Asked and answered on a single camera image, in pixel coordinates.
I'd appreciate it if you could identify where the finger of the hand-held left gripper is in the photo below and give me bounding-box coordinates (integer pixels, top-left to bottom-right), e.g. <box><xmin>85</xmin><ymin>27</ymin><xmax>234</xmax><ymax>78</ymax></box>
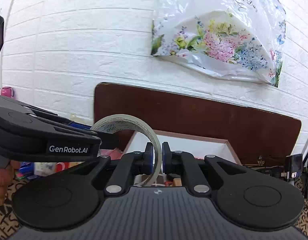
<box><xmin>90</xmin><ymin>129</ymin><xmax>119</xmax><ymax>156</ymax></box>
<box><xmin>29</xmin><ymin>106</ymin><xmax>94</xmax><ymax>133</ymax></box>

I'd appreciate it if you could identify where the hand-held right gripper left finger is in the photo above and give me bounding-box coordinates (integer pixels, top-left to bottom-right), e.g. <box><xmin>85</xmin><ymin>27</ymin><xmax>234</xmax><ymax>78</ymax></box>
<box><xmin>90</xmin><ymin>142</ymin><xmax>155</xmax><ymax>196</ymax></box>

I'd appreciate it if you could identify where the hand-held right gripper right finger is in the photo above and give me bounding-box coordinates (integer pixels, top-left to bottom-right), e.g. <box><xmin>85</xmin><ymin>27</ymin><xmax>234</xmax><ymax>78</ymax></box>
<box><xmin>161</xmin><ymin>141</ymin><xmax>247</xmax><ymax>196</ymax></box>

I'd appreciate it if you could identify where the white box with pink rim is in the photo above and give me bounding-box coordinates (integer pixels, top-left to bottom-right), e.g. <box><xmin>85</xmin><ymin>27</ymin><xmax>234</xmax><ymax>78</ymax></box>
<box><xmin>123</xmin><ymin>129</ymin><xmax>242</xmax><ymax>166</ymax></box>

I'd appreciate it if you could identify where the clear tape roll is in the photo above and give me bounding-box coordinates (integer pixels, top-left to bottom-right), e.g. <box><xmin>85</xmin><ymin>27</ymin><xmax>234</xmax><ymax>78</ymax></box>
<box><xmin>90</xmin><ymin>114</ymin><xmax>160</xmax><ymax>187</ymax></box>

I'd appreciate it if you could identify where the person's left hand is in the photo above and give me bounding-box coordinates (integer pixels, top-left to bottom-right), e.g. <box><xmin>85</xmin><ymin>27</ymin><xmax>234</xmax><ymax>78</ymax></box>
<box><xmin>0</xmin><ymin>160</ymin><xmax>21</xmax><ymax>207</ymax></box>

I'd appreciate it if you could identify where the pink packet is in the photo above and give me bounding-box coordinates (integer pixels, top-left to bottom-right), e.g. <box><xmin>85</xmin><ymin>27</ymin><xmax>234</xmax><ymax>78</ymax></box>
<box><xmin>99</xmin><ymin>147</ymin><xmax>124</xmax><ymax>161</ymax></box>

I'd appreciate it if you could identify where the small white carton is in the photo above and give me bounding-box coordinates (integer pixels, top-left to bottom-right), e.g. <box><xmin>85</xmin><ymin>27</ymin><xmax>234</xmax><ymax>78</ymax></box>
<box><xmin>34</xmin><ymin>162</ymin><xmax>57</xmax><ymax>177</ymax></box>

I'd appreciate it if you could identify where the small pink object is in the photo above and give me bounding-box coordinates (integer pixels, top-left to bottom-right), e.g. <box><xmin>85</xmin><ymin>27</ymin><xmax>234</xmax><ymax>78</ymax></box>
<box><xmin>1</xmin><ymin>86</ymin><xmax>15</xmax><ymax>98</ymax></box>

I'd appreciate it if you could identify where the brown wooden board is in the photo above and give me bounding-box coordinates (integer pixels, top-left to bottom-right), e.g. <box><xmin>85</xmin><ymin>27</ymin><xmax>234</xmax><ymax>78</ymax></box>
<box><xmin>93</xmin><ymin>82</ymin><xmax>302</xmax><ymax>166</ymax></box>

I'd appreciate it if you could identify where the tan black patterned cloth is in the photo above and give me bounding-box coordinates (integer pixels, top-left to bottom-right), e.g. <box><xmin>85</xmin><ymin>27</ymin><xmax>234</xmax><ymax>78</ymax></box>
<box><xmin>0</xmin><ymin>164</ymin><xmax>308</xmax><ymax>240</ymax></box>

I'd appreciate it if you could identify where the floral plastic bag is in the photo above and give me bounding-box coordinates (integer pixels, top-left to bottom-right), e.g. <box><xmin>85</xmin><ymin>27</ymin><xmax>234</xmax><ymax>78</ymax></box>
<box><xmin>151</xmin><ymin>0</ymin><xmax>287</xmax><ymax>88</ymax></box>

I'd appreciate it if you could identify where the black device with connector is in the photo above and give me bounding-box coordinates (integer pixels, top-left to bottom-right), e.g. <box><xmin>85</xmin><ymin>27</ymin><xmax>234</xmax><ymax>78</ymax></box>
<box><xmin>285</xmin><ymin>154</ymin><xmax>303</xmax><ymax>182</ymax></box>

